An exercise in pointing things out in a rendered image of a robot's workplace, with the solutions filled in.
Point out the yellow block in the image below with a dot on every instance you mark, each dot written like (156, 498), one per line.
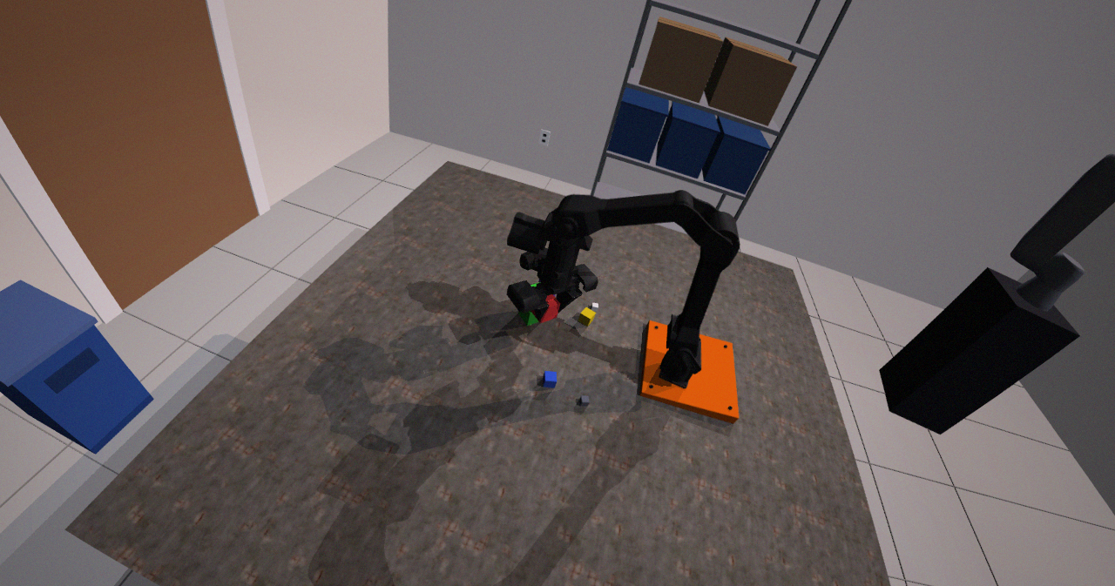
(586, 317)

